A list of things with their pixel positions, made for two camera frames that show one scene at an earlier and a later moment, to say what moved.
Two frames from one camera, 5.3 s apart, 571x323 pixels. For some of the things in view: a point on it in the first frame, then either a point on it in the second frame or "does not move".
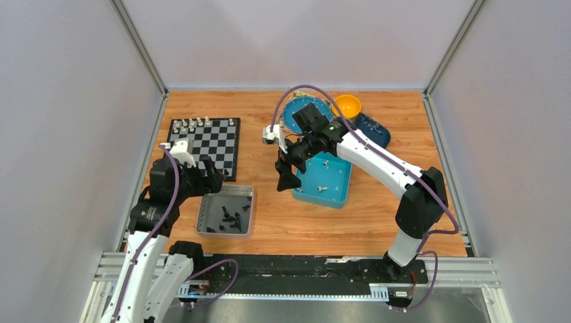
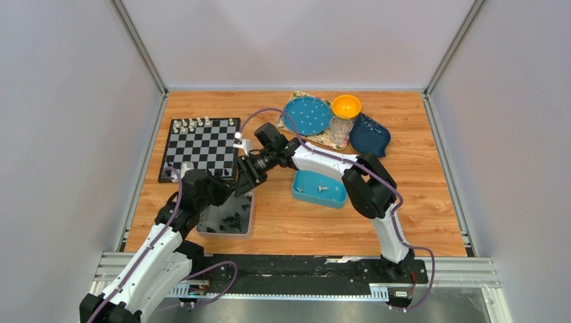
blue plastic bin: [326, 183] does not move
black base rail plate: [221, 269] does not move
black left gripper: [210, 184] to [225, 188]
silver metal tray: [229, 212] does not move
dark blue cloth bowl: [374, 129] does not move
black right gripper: [287, 180] to [248, 177]
